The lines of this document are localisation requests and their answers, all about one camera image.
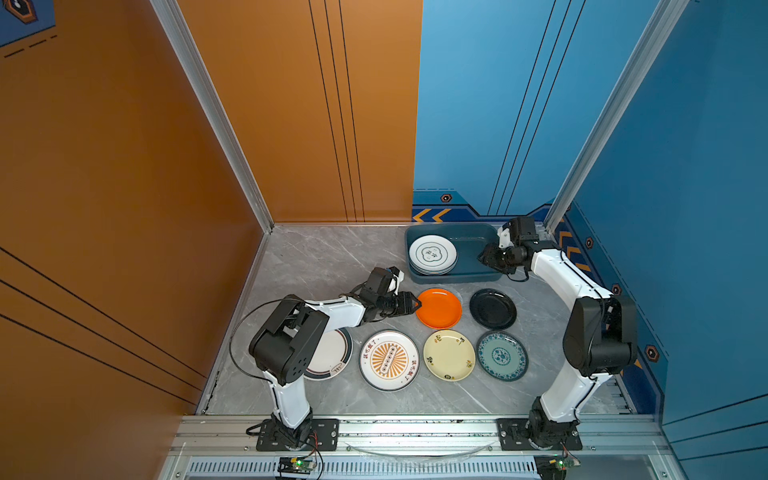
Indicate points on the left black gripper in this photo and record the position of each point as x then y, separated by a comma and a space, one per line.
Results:
405, 305

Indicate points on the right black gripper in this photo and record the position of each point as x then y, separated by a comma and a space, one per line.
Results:
489, 256

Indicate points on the small white flower-logo plate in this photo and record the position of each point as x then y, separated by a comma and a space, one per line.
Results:
432, 255

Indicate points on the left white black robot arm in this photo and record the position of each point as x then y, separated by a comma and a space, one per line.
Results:
285, 344

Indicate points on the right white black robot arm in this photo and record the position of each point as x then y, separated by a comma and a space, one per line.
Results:
600, 338

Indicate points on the teal plastic bin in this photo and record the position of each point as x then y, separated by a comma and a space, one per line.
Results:
469, 239

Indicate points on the black plate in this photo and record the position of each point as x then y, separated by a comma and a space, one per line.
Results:
493, 309

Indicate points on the large orange sunburst plate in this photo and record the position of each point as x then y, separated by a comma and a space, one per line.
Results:
389, 361

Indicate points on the cream yellow plate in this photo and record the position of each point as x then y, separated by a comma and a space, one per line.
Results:
449, 355

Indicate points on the white plate green red rim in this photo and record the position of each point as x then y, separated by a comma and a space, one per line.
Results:
331, 357

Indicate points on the green patterned plate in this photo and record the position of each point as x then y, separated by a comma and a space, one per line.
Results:
502, 356

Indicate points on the green circuit board left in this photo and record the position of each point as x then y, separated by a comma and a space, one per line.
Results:
297, 468

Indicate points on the circuit board right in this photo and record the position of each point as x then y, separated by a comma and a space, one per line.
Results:
554, 468

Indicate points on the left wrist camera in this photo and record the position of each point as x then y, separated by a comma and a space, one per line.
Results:
396, 277

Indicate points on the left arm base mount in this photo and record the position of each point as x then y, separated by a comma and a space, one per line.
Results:
322, 434

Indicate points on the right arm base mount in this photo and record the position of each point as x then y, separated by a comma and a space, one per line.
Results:
510, 433

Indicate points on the aluminium rail frame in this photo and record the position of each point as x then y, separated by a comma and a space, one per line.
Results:
449, 446

